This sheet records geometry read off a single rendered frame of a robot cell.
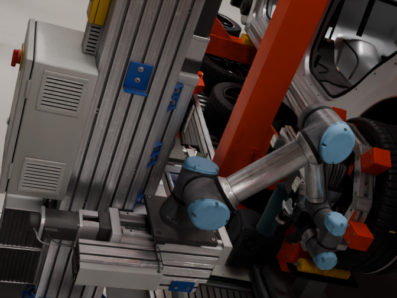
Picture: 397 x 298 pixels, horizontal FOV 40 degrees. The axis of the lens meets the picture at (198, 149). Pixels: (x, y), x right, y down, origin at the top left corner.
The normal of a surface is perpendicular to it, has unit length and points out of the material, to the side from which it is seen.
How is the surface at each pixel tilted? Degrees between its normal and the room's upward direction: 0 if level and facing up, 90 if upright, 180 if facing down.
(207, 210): 96
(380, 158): 35
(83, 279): 90
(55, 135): 90
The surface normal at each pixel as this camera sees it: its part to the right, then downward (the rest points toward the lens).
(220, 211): 0.10, 0.59
